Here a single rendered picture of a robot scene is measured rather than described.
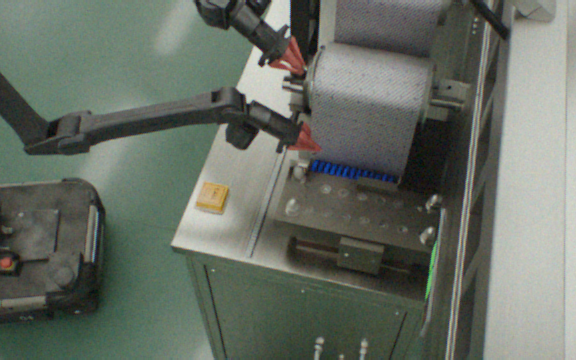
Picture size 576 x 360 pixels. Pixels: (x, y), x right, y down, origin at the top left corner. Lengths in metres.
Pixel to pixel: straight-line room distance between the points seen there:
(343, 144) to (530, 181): 0.76
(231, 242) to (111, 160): 1.47
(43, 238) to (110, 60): 1.24
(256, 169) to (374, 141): 0.39
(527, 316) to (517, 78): 0.36
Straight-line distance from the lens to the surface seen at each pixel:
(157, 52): 3.43
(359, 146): 1.51
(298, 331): 1.90
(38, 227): 2.55
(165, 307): 2.56
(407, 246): 1.47
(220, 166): 1.74
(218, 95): 1.49
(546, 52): 1.00
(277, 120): 1.50
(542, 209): 0.81
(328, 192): 1.53
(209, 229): 1.63
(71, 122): 1.57
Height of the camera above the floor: 2.29
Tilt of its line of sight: 55 degrees down
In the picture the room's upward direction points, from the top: straight up
